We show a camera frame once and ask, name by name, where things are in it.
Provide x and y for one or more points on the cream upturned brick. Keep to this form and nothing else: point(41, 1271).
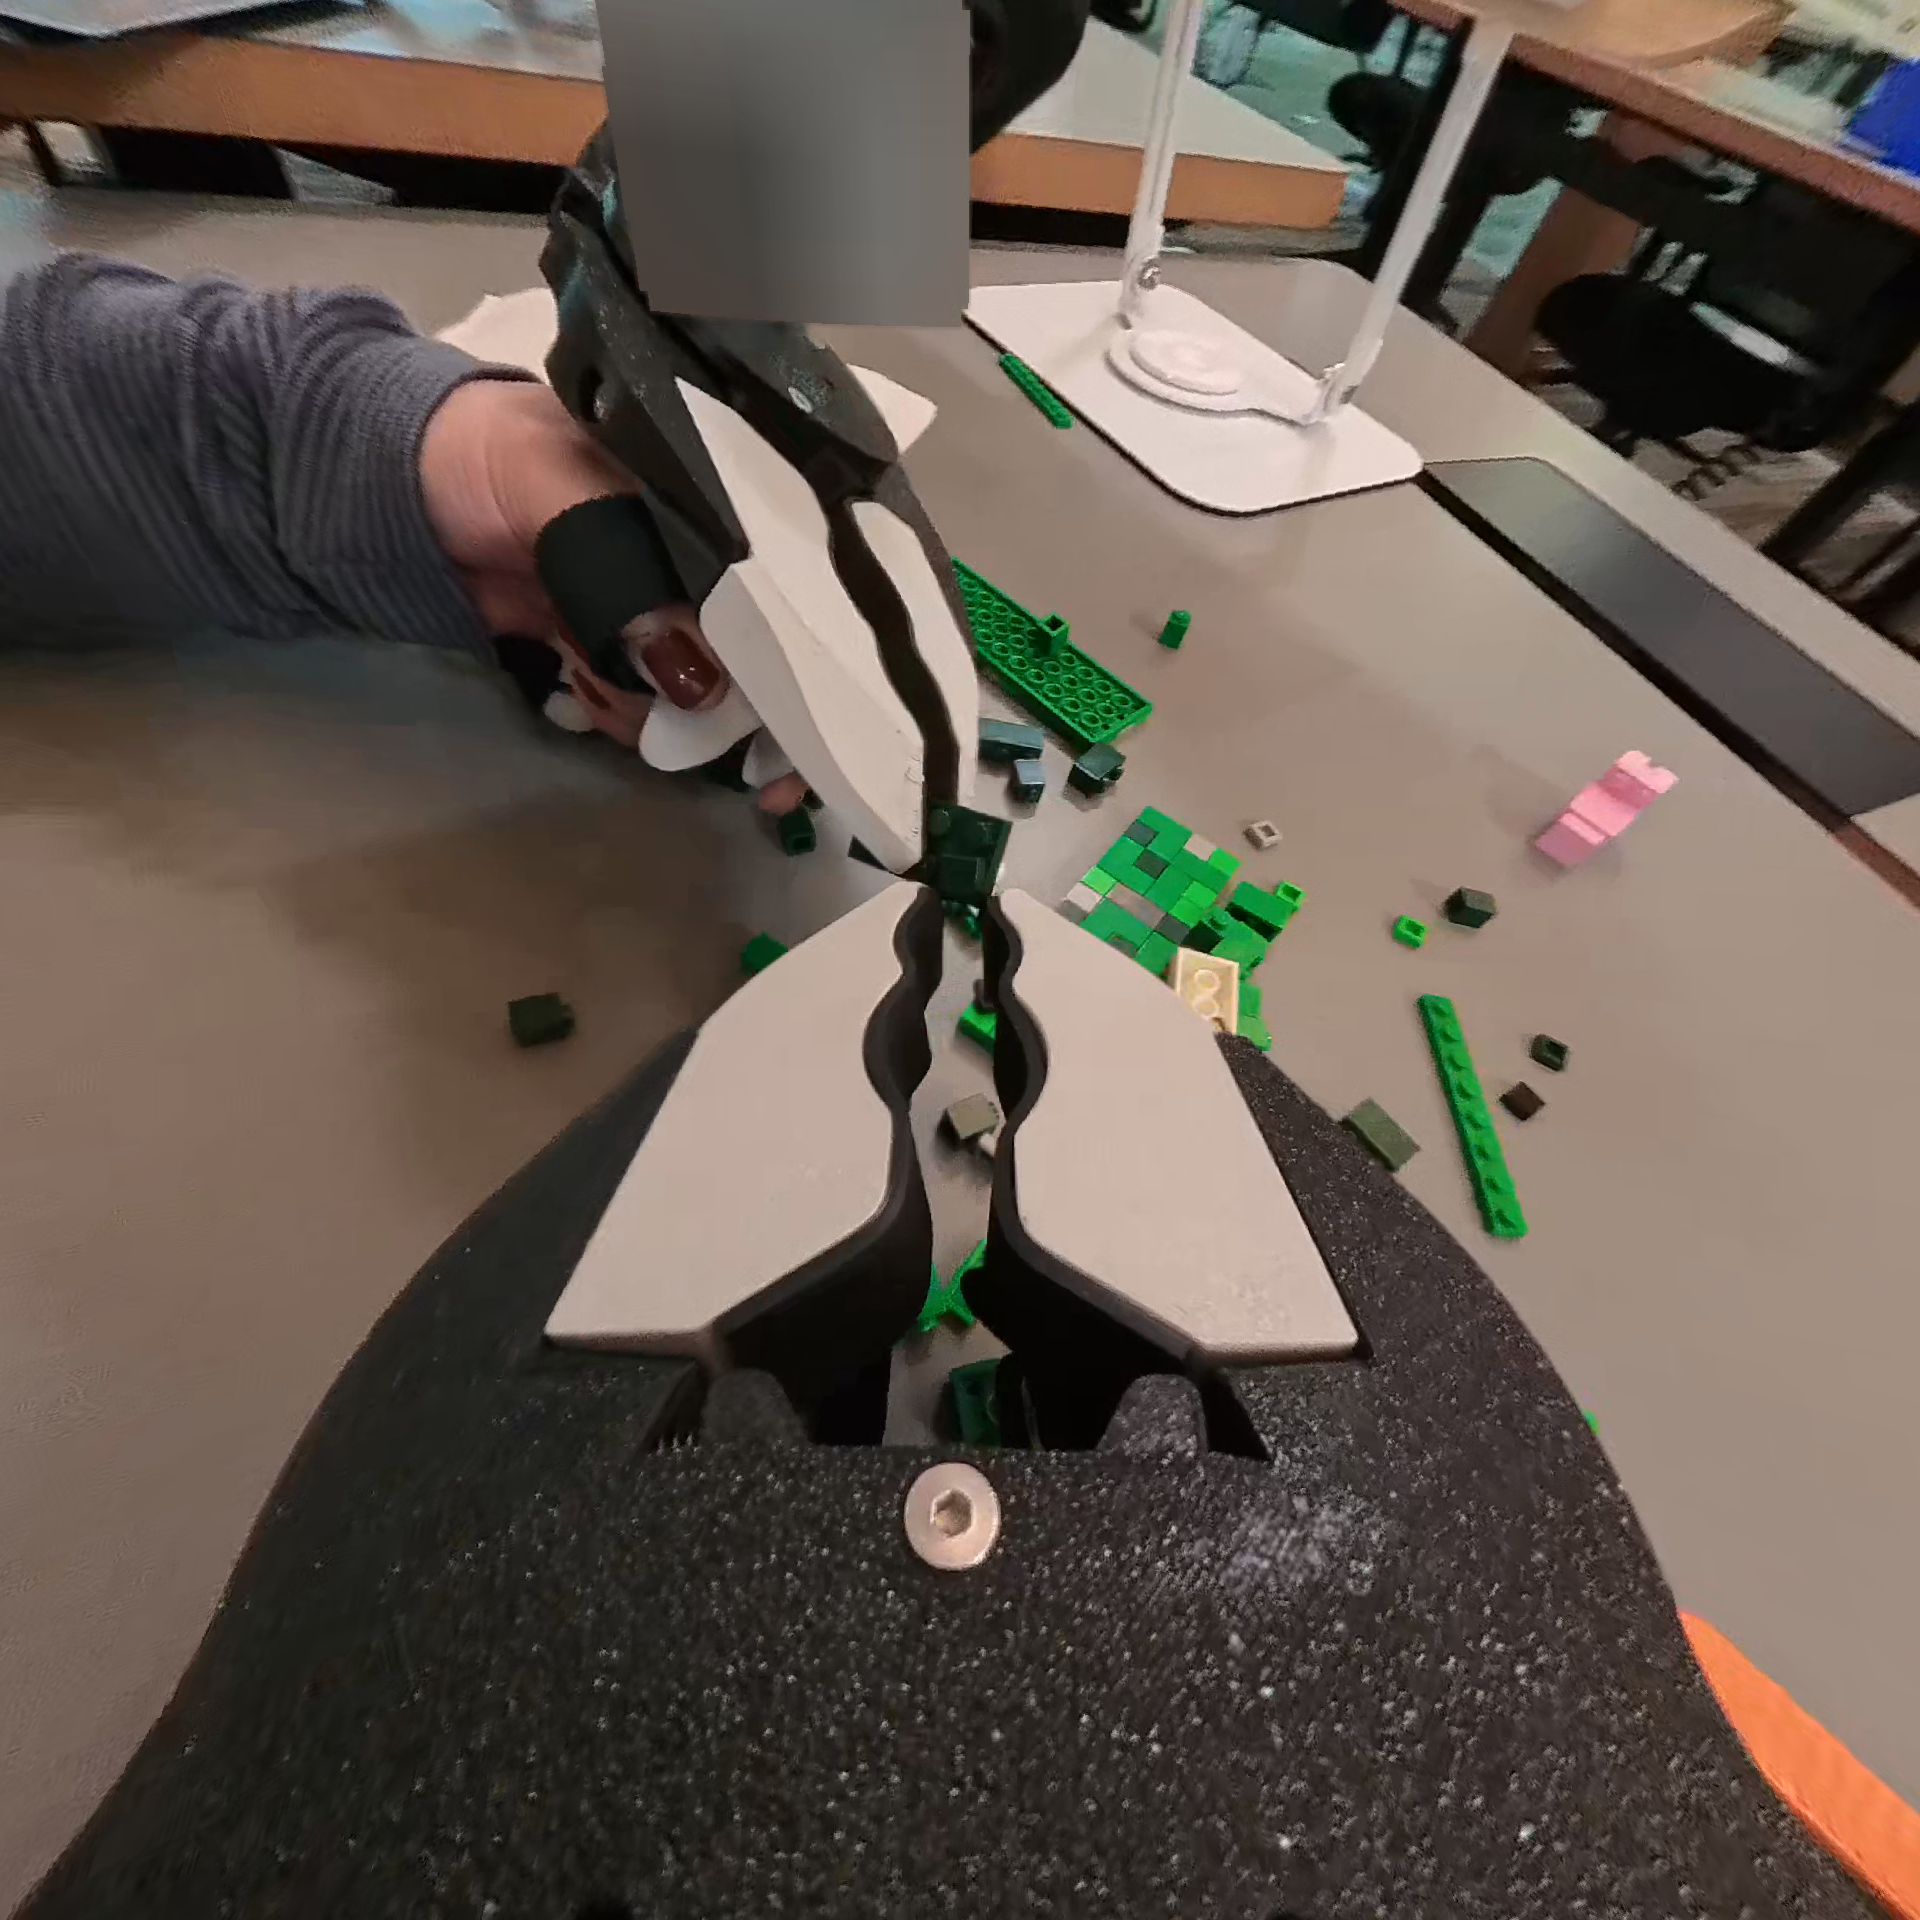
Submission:
point(1208, 991)

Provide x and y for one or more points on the large green studded plate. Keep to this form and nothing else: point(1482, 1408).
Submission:
point(1050, 667)

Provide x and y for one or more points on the pink pig figure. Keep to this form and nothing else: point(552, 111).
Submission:
point(1606, 809)

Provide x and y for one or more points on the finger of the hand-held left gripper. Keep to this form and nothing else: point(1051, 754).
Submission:
point(918, 616)
point(795, 646)

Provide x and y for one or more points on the black office chair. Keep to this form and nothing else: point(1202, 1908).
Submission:
point(1695, 345)

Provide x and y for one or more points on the blue storage bin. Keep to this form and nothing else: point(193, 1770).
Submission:
point(1890, 105)

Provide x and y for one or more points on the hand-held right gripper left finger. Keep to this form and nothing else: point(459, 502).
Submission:
point(751, 1171)

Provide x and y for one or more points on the grey desk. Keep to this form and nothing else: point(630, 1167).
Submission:
point(299, 900)

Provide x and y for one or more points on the person's left hand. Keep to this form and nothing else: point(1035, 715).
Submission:
point(495, 495)

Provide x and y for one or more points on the long green plate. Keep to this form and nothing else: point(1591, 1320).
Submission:
point(1471, 1118)
point(1035, 388)

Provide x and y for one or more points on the grey olive brick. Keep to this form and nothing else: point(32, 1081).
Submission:
point(971, 1118)

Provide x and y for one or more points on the tiny dark green brick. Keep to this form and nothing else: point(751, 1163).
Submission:
point(1471, 905)

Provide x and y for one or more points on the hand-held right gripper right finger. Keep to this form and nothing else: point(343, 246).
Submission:
point(1170, 1171)

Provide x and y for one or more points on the green mosaic brick plate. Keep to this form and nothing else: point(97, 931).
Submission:
point(1154, 886)

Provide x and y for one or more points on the dark green brick assembly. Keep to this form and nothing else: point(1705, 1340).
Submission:
point(968, 849)

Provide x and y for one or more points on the person's left forearm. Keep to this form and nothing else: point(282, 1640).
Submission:
point(194, 450)

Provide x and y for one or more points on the wooden table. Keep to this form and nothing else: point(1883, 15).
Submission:
point(451, 89)
point(1725, 142)

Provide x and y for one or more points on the small green brick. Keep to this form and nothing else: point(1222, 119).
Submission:
point(762, 954)
point(974, 1025)

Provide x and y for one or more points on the orange plastic object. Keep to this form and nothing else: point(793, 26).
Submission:
point(1799, 1770)

